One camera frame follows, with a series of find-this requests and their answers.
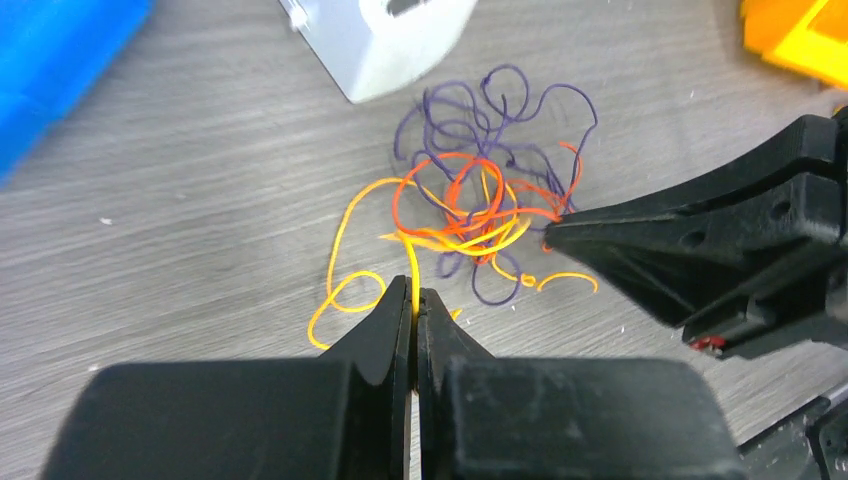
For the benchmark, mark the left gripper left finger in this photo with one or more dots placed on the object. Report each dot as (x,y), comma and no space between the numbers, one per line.
(344,414)

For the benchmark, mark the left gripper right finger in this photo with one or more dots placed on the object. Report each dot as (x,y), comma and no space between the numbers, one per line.
(485,417)

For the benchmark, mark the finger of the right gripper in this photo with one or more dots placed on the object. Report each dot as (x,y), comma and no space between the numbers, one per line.
(744,260)

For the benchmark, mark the orange plastic bin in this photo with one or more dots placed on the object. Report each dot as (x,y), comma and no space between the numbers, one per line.
(808,37)

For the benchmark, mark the white metronome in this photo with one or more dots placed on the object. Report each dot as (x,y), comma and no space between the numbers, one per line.
(373,48)

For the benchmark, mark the blue plastic bin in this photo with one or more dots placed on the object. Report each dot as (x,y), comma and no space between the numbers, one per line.
(52,53)

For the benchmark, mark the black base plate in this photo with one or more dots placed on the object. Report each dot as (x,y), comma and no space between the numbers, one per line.
(808,444)

